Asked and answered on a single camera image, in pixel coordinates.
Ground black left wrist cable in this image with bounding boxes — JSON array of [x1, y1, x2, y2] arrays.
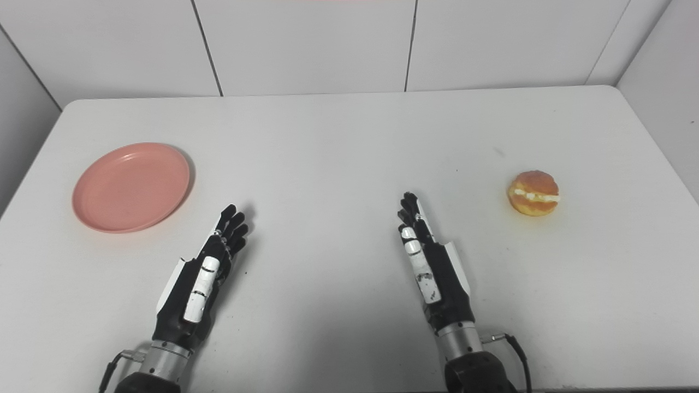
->
[[98, 349, 147, 393]]

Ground cream puff pastry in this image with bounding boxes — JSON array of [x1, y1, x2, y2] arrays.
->
[[507, 170, 561, 217]]

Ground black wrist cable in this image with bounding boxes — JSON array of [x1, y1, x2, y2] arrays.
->
[[98, 349, 147, 393], [482, 333, 533, 393]]

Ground pink round plate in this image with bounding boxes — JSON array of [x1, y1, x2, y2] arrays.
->
[[72, 142, 191, 234]]

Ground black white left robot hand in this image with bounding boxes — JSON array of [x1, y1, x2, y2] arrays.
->
[[152, 204, 250, 351]]

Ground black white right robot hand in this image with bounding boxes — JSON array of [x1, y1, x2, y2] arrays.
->
[[397, 192, 477, 334]]

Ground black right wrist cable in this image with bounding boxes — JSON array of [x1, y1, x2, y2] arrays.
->
[[482, 333, 533, 393]]

